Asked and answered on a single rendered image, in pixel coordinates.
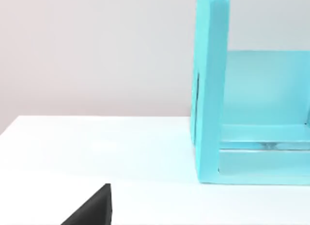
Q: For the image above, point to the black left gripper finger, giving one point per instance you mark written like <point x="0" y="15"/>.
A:
<point x="97" y="208"/>

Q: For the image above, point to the light blue rack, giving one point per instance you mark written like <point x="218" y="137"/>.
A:
<point x="254" y="118"/>

